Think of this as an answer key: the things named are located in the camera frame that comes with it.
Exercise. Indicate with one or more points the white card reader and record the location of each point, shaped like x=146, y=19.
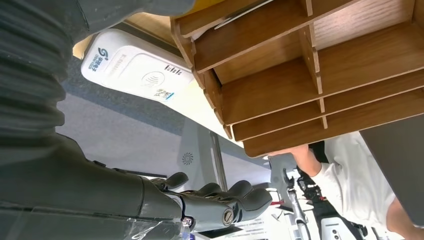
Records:
x=132, y=66

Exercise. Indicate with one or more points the person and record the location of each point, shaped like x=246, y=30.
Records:
x=354, y=179

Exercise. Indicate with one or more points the grey kiosk stand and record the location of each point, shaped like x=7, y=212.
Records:
x=198, y=155

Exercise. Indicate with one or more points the wooden compartment organizer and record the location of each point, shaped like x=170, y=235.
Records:
x=281, y=89

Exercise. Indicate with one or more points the white paper sheet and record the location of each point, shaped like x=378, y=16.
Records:
x=228, y=21

